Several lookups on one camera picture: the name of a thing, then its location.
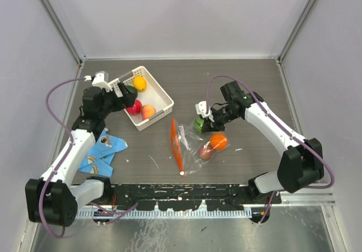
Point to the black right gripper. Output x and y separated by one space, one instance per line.
207 126

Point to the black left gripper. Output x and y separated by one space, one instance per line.
126 99

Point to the fake dark green vegetable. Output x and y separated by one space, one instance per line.
132 89

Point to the fake red apple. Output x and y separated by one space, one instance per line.
135 109

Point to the fake yellow lemon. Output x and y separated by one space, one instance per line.
140 83

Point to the fake peach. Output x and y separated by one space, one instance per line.
147 111

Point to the fake brown passion fruit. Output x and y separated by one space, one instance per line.
206 152

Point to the clear zip top bag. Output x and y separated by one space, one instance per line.
185 143

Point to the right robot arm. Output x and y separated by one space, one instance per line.
301 159

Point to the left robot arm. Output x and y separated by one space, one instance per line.
51 199

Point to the fake green watermelon piece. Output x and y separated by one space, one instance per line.
198 124

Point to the fake orange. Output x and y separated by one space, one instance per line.
218 141

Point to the white perforated plastic basket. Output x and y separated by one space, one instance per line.
153 95

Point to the blue patterned cloth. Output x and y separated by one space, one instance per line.
98 159

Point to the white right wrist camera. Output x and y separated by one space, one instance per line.
204 111

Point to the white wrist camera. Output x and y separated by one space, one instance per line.
204 111
100 80

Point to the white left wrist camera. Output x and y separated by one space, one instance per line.
100 80

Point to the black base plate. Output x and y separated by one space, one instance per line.
177 197

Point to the blue slotted cable duct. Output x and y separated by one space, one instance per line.
201 213

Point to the aluminium frame rail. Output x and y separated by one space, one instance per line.
306 198

